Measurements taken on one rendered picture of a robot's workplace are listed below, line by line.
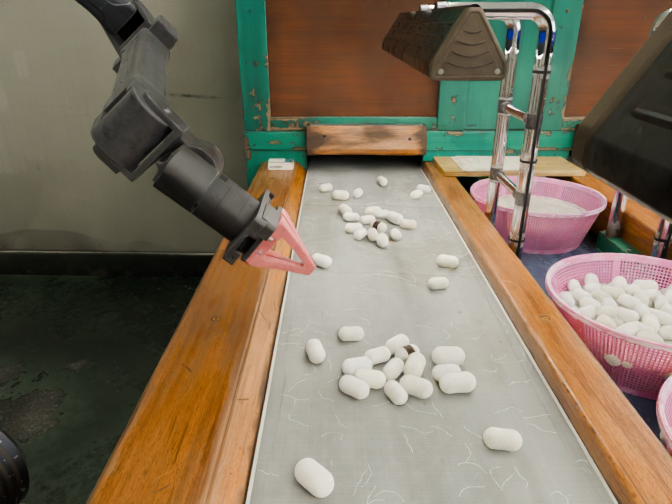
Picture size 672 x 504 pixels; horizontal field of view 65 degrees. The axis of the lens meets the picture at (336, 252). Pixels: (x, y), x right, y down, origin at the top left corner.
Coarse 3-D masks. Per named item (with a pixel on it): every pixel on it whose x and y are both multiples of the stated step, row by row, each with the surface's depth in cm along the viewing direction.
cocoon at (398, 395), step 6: (390, 384) 54; (396, 384) 54; (384, 390) 54; (390, 390) 53; (396, 390) 53; (402, 390) 53; (390, 396) 53; (396, 396) 53; (402, 396) 52; (396, 402) 53; (402, 402) 53
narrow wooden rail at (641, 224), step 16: (560, 176) 129; (576, 176) 123; (592, 176) 123; (608, 192) 111; (608, 208) 106; (640, 208) 102; (624, 224) 101; (640, 224) 95; (656, 224) 94; (640, 240) 95
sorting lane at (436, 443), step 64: (320, 192) 120; (384, 192) 120; (384, 256) 87; (320, 320) 68; (384, 320) 68; (448, 320) 68; (320, 384) 56; (512, 384) 56; (256, 448) 48; (320, 448) 48; (384, 448) 48; (448, 448) 48; (576, 448) 48
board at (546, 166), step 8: (440, 160) 132; (448, 160) 132; (544, 160) 132; (552, 160) 132; (560, 160) 132; (440, 168) 126; (448, 168) 125; (456, 168) 125; (536, 168) 125; (544, 168) 125; (552, 168) 125; (560, 168) 125; (568, 168) 125; (576, 168) 125
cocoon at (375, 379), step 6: (360, 372) 55; (366, 372) 55; (372, 372) 55; (378, 372) 55; (360, 378) 55; (366, 378) 55; (372, 378) 55; (378, 378) 55; (384, 378) 55; (372, 384) 55; (378, 384) 55; (384, 384) 55
